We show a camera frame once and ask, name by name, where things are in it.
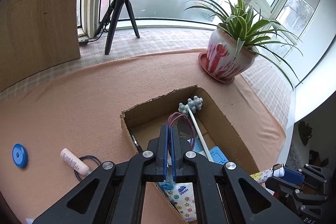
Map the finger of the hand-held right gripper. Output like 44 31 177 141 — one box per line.
282 166 306 185
265 176 300 200

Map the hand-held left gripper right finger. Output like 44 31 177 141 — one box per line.
170 126 305 224

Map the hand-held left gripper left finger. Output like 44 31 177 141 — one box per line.
31 124 169 224

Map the patterned lighter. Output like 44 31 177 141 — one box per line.
249 164 285 184

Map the white sunscreen tube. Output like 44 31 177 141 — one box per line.
187 139 210 158

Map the black card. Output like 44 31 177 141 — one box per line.
178 120 200 141

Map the purple hair tie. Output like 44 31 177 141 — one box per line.
167 112 197 177

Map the translucent blue correction tape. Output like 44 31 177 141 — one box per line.
159 179 176 190

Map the cardboard box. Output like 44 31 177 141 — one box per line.
120 84 260 224

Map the patterned tissue pack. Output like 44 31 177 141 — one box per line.
168 182 197 223

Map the white roller massager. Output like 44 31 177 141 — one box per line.
178 95 215 163

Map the pink lotion bottle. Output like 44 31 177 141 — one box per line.
60 148 91 177

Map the pink plant saucer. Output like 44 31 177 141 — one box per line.
198 52 236 84

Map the spider plant in painted pot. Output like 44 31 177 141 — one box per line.
184 0 304 83

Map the checkered cloth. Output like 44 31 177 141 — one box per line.
0 30 292 132

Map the blue round tape measure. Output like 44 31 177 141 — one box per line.
12 143 28 169

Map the large light wooden board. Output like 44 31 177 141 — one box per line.
0 0 89 93

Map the black hair tie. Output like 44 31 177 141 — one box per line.
79 155 103 169
73 158 100 183

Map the black cable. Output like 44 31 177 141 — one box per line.
78 0 124 45

